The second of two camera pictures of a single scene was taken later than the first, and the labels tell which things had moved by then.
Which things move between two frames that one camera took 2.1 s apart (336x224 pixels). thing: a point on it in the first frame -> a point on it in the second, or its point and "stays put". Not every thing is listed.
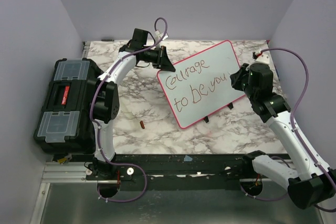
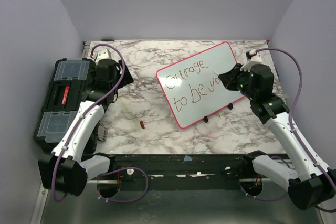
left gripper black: (162, 60) -> (126, 80)
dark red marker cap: (142, 124) stays put
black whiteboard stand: (230, 106) stays put
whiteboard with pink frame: (201, 84) stays put
